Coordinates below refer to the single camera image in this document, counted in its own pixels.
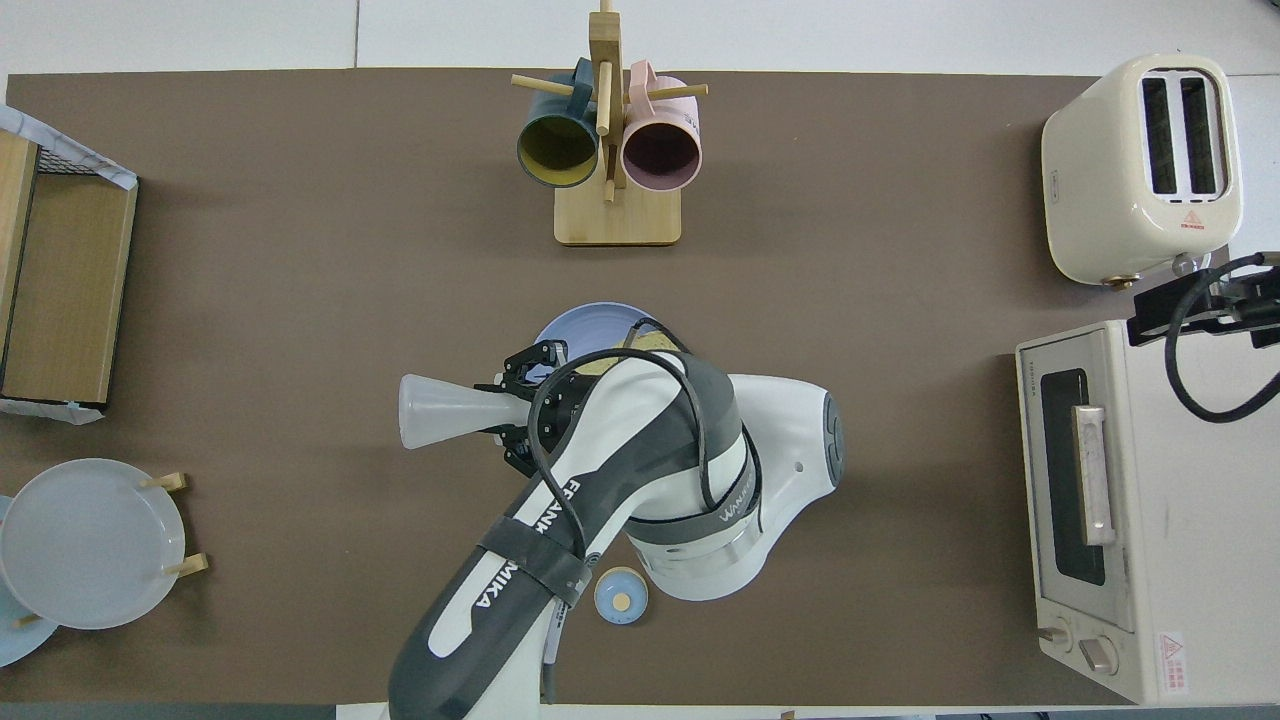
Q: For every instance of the light blue plate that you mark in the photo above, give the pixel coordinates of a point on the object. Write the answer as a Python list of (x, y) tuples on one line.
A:
[(15, 640)]

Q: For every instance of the wooden mug tree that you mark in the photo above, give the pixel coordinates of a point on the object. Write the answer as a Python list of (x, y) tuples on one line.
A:
[(620, 215)]

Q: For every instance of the wooden plate rack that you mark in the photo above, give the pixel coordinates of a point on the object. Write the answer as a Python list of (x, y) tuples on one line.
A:
[(190, 566)]

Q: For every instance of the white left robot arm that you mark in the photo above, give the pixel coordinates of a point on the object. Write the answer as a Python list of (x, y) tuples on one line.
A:
[(680, 470)]

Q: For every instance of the brown table mat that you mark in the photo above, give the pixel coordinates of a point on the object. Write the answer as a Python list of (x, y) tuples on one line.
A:
[(300, 300)]

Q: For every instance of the dark teal mug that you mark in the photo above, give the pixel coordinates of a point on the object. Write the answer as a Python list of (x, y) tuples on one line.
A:
[(556, 150)]

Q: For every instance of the pale grey plate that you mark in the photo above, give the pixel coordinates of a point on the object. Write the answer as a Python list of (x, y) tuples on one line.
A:
[(90, 545)]

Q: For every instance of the small blue call bell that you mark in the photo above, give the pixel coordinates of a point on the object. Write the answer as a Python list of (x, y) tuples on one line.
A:
[(621, 596)]

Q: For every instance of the toasted bread slice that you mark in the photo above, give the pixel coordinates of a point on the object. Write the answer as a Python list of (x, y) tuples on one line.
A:
[(655, 342)]

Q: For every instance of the cream two-slot toaster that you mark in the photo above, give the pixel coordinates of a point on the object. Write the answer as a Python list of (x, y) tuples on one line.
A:
[(1095, 190)]

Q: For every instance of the white toaster oven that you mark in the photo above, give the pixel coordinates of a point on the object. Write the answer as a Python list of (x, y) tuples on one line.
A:
[(1190, 540)]

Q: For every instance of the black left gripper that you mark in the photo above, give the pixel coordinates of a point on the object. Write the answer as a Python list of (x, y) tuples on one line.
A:
[(555, 415)]

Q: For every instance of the blue round plate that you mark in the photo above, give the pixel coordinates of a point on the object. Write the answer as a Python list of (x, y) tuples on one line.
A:
[(580, 330)]

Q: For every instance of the pink ribbed mug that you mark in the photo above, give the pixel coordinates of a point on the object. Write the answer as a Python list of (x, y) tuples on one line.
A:
[(660, 155)]

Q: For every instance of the seasoning bottle with blue cap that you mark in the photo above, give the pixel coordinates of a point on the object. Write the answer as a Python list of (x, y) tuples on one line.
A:
[(440, 410)]

